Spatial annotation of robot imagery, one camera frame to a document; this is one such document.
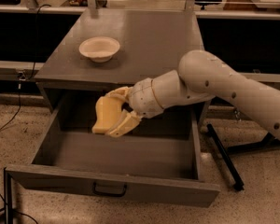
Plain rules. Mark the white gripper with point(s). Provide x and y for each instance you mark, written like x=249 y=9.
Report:
x=142 y=96

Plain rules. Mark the yellow sponge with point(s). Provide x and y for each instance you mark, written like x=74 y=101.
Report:
x=108 y=111

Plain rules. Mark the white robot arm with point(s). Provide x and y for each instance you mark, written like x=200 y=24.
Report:
x=200 y=76

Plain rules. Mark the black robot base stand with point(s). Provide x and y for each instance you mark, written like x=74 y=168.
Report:
x=269 y=142

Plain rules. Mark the open grey top drawer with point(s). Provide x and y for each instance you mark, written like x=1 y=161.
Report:
x=159 y=161

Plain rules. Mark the grey cabinet with counter top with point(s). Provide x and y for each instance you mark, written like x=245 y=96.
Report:
x=151 y=44

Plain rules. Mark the white bowl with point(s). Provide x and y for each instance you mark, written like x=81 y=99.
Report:
x=99 y=49

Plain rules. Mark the black drawer handle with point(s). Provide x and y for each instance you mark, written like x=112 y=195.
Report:
x=109 y=190

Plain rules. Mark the grey barrier rail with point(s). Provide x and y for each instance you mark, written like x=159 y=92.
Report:
x=248 y=42

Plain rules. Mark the black metal frame leg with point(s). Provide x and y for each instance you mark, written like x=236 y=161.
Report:
x=7 y=211

